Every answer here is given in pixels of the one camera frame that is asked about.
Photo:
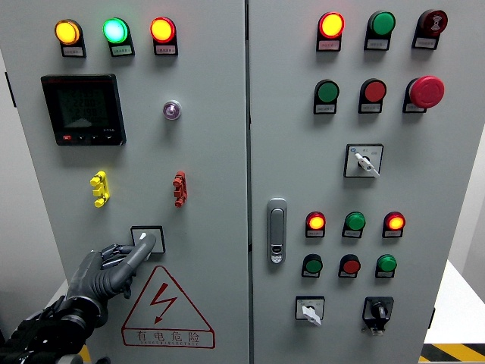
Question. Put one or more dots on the red warning triangle sticker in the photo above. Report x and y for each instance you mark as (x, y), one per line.
(163, 301)

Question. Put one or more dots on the silver door lock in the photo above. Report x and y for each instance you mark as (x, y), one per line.
(276, 227)

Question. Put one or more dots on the black display meter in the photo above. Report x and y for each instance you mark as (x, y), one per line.
(84, 110)

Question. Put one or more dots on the small red round lamp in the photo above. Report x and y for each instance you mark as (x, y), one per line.
(315, 222)
(395, 222)

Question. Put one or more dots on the small red push button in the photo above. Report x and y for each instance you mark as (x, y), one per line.
(350, 266)

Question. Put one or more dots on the large red push button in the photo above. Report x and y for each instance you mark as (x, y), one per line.
(374, 91)

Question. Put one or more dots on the small green push button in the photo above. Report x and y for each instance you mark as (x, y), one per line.
(313, 265)

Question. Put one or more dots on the small label plate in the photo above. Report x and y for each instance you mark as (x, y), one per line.
(165, 49)
(72, 51)
(384, 274)
(121, 49)
(413, 107)
(351, 234)
(377, 44)
(346, 275)
(370, 108)
(324, 108)
(314, 233)
(310, 274)
(425, 43)
(328, 45)
(392, 234)

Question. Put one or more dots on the large red round lamp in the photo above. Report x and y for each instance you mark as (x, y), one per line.
(331, 25)
(162, 30)

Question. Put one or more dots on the bright lit green lamp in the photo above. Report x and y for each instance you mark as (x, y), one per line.
(115, 30)

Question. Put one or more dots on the pale grey door with lock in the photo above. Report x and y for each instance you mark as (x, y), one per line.
(417, 189)

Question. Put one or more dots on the small green round lamp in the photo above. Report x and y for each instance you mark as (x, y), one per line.
(355, 221)
(386, 263)

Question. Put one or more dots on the black yellow striped tape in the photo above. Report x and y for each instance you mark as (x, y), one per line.
(454, 352)
(84, 354)

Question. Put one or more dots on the pale grey door with display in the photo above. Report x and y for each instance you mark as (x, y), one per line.
(212, 170)

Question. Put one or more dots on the large yellow round lamp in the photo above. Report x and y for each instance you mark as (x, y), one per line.
(67, 32)

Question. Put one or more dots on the dark red round buzzer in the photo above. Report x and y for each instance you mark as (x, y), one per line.
(434, 21)

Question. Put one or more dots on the large red stop button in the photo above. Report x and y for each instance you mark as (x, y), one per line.
(426, 91)

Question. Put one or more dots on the large dark green lamp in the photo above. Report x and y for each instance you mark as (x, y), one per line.
(382, 23)

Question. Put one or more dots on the large green push button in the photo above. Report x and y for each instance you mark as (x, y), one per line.
(327, 91)

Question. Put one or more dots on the black door hinge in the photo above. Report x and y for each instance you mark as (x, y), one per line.
(432, 318)
(10, 89)

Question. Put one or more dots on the white round lamp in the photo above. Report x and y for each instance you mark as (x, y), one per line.
(172, 110)

